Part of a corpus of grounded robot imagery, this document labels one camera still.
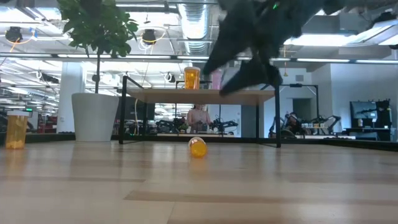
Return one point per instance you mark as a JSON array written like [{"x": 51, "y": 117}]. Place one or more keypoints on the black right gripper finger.
[
  {"x": 236, "y": 43},
  {"x": 255, "y": 76}
]

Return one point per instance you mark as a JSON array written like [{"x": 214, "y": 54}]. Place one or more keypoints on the pink medicine bottle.
[{"x": 217, "y": 82}]

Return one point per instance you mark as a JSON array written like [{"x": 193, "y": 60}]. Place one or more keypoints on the wide orange medicine bottle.
[{"x": 192, "y": 79}]

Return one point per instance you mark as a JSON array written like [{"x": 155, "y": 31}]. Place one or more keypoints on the black background robot arm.
[
  {"x": 225, "y": 126},
  {"x": 329, "y": 121}
]

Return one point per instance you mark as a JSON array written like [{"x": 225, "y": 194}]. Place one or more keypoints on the long ceiling light strip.
[
  {"x": 376, "y": 61},
  {"x": 323, "y": 60},
  {"x": 281, "y": 59},
  {"x": 192, "y": 58}
]

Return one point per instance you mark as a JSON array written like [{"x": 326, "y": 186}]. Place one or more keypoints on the bright ceiling light panel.
[{"x": 323, "y": 40}]

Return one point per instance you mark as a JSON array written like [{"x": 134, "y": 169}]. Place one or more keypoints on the person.
[
  {"x": 199, "y": 119},
  {"x": 292, "y": 124}
]

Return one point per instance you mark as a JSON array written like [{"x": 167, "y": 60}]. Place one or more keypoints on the black ceiling device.
[
  {"x": 14, "y": 33},
  {"x": 149, "y": 35}
]

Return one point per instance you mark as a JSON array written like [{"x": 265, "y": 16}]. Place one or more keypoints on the black computer monitor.
[{"x": 362, "y": 110}]

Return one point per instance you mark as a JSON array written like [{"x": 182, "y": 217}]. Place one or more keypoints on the black equipment rack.
[{"x": 383, "y": 115}]

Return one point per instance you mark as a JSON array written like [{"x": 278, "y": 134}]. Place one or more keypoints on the green leafy tree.
[{"x": 102, "y": 25}]

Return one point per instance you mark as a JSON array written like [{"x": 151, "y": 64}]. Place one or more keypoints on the white plant pot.
[{"x": 94, "y": 118}]

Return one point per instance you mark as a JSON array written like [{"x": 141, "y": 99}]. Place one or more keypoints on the white building column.
[{"x": 70, "y": 93}]

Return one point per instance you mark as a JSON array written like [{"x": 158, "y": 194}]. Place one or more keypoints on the silver ceiling air duct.
[{"x": 194, "y": 25}]

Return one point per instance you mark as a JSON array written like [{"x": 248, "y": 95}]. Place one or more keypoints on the wooden shelf black metal frame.
[{"x": 186, "y": 96}]

